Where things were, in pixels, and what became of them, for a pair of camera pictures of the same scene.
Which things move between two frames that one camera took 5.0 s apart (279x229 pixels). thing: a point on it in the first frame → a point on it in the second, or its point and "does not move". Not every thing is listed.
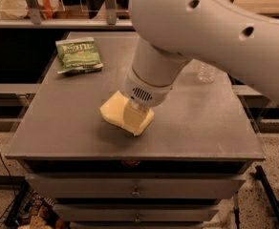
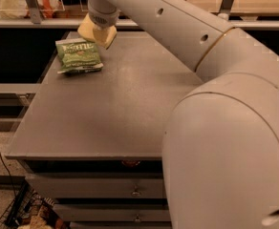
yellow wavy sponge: x=113 y=111 → x=86 y=30
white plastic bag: x=13 y=5 does not move
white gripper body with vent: x=144 y=90 → x=103 y=18
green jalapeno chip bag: x=77 y=56 does not move
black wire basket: x=29 y=210 does not move
